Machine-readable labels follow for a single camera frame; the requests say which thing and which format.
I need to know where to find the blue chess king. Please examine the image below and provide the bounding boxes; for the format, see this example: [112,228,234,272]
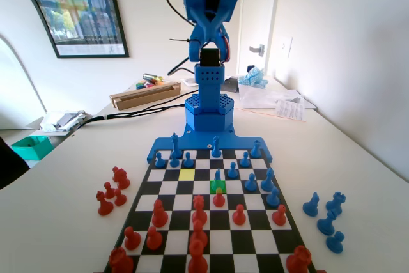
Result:
[170,132,182,159]

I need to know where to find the blue chess queen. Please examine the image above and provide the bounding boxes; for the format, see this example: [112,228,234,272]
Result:
[210,135,223,160]

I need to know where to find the blue chess rook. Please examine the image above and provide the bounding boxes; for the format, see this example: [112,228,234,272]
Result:
[249,140,261,159]
[325,191,348,216]

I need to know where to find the blue chess bishop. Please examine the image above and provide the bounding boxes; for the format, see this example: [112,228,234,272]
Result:
[260,167,276,192]
[316,208,339,236]

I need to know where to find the red chess knight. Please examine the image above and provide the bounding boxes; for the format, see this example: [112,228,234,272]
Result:
[191,220,208,244]
[116,169,131,190]

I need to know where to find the red chess queen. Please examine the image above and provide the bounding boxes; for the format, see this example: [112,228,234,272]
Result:
[191,194,208,226]

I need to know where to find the red chess king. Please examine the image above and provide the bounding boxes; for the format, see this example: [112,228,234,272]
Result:
[187,237,209,273]

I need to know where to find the red chess rook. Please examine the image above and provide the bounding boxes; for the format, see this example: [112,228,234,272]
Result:
[108,247,135,273]
[286,244,313,273]

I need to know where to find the blue white plush toy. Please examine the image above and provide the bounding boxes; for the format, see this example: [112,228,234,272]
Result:
[238,65,269,89]

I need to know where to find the coloured markers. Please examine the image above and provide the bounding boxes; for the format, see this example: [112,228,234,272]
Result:
[136,81,166,90]

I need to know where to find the white paper stack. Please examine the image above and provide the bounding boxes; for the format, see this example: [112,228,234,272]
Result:
[238,84,317,117]

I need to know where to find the black framed poster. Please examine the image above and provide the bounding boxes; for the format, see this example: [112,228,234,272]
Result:
[0,0,130,59]

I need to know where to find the long cardboard box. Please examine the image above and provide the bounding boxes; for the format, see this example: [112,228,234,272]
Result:
[109,81,182,111]

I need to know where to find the printed paper sheet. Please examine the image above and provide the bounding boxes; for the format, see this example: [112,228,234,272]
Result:
[274,99,307,123]

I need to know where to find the crumpled paper pile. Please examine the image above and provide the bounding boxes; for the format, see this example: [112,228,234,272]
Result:
[40,110,88,133]

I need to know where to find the white arched panel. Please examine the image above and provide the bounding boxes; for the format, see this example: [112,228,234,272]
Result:
[0,0,47,130]

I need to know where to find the black white chessboard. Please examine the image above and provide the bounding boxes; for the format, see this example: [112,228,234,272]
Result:
[104,148,319,273]

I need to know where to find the green plastic bin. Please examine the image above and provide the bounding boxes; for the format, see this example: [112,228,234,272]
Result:
[10,136,52,161]

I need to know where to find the blue base plate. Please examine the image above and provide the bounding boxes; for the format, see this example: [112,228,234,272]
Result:
[146,130,274,164]

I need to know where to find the black cable bundle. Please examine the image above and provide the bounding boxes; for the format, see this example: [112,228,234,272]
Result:
[72,93,192,130]

